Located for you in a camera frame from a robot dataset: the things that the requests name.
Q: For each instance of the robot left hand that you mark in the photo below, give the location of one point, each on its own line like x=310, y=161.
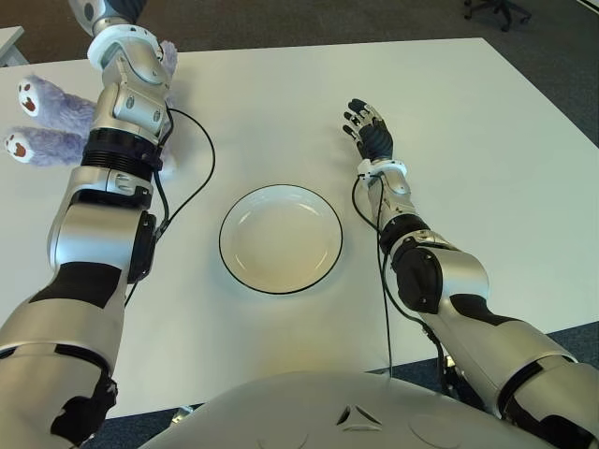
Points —
x=112, y=9

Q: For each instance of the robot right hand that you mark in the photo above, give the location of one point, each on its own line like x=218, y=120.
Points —
x=374, y=140

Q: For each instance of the purple plush bunny doll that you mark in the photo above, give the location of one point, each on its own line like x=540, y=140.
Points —
x=56, y=117

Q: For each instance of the robot left arm silver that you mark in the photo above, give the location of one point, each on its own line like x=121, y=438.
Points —
x=93, y=234

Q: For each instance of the robot right arm silver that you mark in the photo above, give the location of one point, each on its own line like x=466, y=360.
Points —
x=463, y=280

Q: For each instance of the white plate black rim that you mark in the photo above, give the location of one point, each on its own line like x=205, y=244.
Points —
x=281, y=239

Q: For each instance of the black office chair base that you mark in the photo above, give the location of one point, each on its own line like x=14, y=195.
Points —
x=498, y=10

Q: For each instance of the silver robot torso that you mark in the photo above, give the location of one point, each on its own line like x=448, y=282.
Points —
x=327, y=411

